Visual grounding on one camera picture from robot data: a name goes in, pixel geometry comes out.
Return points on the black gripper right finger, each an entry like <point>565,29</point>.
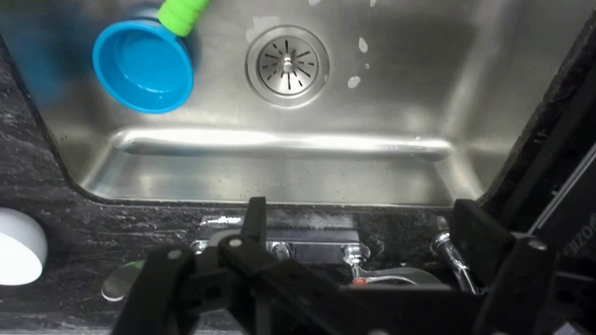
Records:
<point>522,285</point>

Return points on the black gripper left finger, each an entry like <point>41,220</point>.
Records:
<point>161,285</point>

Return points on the stainless steel sink basin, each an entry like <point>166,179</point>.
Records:
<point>280,168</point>

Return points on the chrome sink faucet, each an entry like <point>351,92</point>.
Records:
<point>351,252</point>

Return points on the metal sink drain strainer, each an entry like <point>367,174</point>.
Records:
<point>287,66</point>

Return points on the chrome side sprayer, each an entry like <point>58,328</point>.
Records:
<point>457,263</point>

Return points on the small white bowl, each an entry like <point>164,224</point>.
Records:
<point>19,248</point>

